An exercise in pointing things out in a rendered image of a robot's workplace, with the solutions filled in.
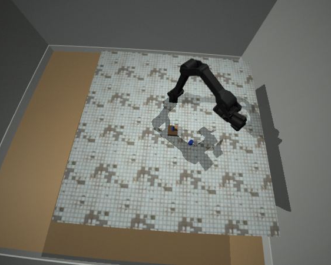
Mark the brown square block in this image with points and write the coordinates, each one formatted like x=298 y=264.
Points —
x=172 y=133

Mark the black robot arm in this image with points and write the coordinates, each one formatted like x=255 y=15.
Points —
x=227 y=106

